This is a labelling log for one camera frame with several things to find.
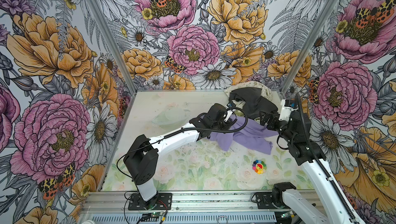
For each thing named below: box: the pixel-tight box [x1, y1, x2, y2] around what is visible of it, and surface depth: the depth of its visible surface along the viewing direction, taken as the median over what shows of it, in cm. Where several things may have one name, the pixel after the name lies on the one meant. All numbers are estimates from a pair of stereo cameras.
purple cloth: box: [208, 115, 279, 155], surface depth 94 cm
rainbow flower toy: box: [252, 159, 268, 175], surface depth 86 cm
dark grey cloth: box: [228, 87, 279, 118], surface depth 104 cm
